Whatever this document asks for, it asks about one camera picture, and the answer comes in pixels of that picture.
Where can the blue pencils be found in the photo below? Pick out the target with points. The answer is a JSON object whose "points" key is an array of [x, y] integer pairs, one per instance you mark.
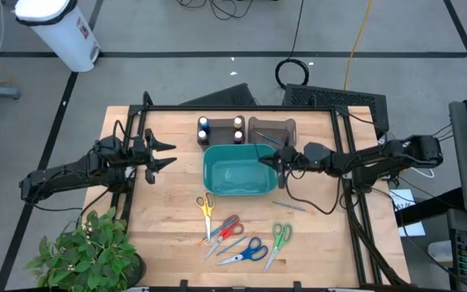
{"points": [[201, 241]]}

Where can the white trash bin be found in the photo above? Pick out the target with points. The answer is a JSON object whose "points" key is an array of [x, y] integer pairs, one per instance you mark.
{"points": [[61, 40]]}

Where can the white rounded desk object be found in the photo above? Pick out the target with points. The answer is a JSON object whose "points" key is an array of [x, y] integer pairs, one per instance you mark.
{"points": [[440, 251]]}

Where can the black perforated case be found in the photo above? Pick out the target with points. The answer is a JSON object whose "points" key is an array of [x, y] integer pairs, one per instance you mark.
{"points": [[335, 97]]}

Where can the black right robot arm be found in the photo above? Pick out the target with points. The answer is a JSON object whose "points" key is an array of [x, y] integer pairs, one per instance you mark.
{"points": [[363, 158]]}

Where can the teal plastic bin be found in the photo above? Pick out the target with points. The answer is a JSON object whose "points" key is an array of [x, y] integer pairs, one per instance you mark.
{"points": [[239, 170]]}

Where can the white paper sheet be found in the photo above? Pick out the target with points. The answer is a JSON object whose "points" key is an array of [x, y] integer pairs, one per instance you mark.
{"points": [[414, 229]]}

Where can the black aluminium table frame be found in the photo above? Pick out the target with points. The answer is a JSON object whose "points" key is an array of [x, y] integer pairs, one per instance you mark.
{"points": [[225, 108]]}

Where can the black slanted panel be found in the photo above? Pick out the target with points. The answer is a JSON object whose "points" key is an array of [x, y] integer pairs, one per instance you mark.
{"points": [[225, 97]]}

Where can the orange paint bottle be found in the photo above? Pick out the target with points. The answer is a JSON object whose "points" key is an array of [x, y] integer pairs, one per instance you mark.
{"points": [[238, 121]]}

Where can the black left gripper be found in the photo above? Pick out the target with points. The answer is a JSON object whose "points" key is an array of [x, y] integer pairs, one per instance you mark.
{"points": [[138, 152]]}

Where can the green potted plant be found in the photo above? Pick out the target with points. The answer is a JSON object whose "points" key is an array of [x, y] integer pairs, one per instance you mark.
{"points": [[87, 255]]}

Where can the blue paint bottle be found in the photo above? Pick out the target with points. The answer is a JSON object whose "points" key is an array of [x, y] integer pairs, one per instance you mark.
{"points": [[203, 121]]}

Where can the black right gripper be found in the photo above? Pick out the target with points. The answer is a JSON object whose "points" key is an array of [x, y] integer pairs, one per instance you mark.
{"points": [[290, 158]]}

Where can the small bottle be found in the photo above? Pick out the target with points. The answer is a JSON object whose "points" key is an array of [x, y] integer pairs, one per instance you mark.
{"points": [[238, 136]]}

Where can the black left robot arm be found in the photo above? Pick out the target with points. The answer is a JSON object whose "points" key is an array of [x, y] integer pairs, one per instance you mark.
{"points": [[67, 174]]}

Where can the black table edge bracket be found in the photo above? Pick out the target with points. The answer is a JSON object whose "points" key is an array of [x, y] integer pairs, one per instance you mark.
{"points": [[183, 285], [297, 286]]}

